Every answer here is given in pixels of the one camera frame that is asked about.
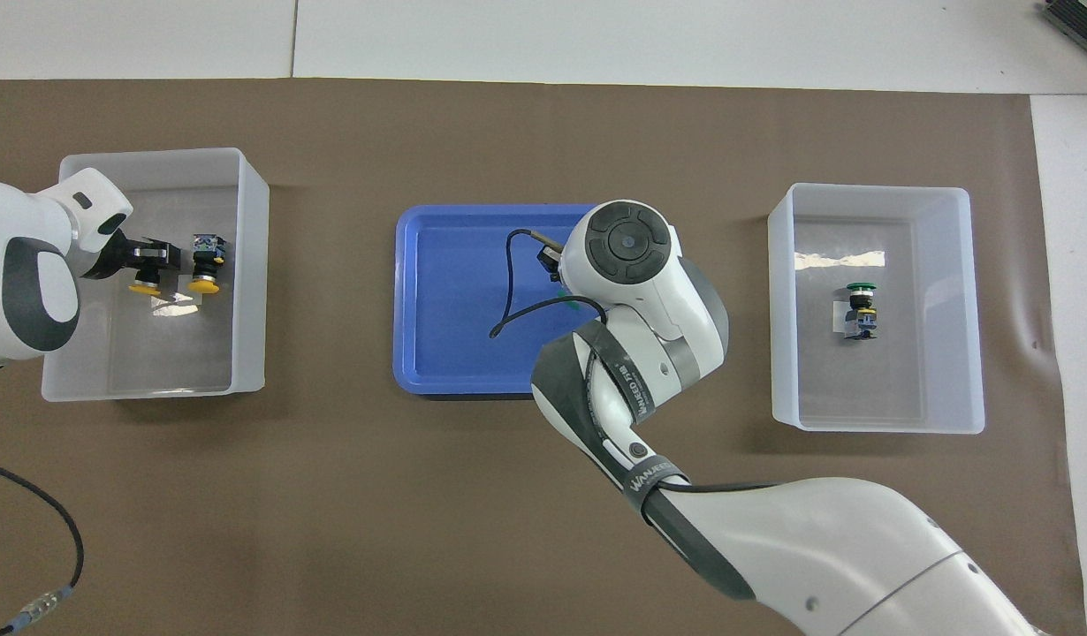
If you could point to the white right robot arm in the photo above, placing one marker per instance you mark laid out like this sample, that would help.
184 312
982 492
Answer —
685 371

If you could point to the translucent box with rectangular label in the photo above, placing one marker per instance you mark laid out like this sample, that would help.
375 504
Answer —
906 380

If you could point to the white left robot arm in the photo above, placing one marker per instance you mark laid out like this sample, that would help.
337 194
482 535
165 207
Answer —
22 265

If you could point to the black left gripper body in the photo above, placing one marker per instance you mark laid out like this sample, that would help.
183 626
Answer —
115 256

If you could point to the white rectangular label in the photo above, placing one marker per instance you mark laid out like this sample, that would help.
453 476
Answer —
837 317

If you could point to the yellow push button switch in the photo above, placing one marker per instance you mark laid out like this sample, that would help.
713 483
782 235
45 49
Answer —
207 263
144 289

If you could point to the blue plastic tray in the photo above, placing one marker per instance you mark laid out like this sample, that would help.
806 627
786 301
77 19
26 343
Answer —
455 336

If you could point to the black ribbed device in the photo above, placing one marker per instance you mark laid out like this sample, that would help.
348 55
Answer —
1078 25

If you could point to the translucent box with round-marked label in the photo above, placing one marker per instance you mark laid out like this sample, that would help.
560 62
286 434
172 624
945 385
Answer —
177 353

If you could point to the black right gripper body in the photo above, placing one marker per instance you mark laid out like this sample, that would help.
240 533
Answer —
550 263

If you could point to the brown paper table mat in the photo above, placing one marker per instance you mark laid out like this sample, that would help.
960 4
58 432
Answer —
331 503

